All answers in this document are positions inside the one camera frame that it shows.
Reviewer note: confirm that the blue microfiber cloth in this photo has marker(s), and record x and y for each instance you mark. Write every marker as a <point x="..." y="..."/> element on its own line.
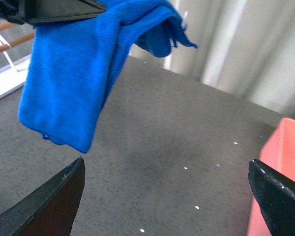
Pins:
<point x="74" y="66"/>

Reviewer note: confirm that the white pleated curtain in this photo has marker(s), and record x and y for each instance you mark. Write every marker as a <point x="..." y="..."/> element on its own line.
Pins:
<point x="245" y="48"/>

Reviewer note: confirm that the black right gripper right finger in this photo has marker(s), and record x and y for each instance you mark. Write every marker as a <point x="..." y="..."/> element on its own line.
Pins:
<point x="275" y="195"/>

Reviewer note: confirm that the pink plastic bin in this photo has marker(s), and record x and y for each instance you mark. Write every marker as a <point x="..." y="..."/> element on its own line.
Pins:
<point x="278" y="153"/>

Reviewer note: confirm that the white rack with wooden bars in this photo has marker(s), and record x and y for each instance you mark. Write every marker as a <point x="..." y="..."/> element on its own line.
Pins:
<point x="15" y="52"/>

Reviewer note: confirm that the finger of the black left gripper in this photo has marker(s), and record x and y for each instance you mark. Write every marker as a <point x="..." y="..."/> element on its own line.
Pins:
<point x="40" y="12"/>

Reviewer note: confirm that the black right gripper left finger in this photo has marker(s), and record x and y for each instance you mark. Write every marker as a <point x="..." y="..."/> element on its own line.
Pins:
<point x="49" y="210"/>

